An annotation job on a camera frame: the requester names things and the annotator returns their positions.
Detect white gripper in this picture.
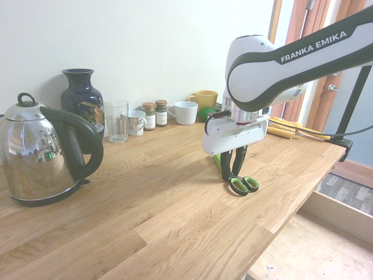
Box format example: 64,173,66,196
202,115,269,181

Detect green black sheathed scissors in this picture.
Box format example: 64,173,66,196
212,153,260,197

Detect open wooden drawer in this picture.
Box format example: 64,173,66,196
247,189,373,280

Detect green round fruit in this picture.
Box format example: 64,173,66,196
197,106,217,123

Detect yellow folded cloth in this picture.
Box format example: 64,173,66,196
266,115,304,140

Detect yellow mug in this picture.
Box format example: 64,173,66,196
186,90,219,113

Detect large white mug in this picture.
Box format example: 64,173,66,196
166,100,199,126

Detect spice jar copper lid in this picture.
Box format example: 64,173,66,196
154,99,168,128
142,101,156,132

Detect small patterned white mug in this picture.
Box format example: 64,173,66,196
127,110,148,137

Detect wooden framed door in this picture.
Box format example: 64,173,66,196
267,0,373,170

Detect clear drinking glass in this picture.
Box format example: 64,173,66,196
103,100,130,144

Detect dark blue ceramic vase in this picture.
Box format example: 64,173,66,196
60,68,105,141

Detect black kettle base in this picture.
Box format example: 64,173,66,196
10,178,92,208

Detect stainless steel electric kettle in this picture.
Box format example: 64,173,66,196
0,92,105,202

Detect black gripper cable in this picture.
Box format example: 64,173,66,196
204,110,231,135

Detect grey cable yellow sleeve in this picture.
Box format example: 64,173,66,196
293,124,373,142

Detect black clamp camera stand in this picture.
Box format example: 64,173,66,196
332,64,373,163

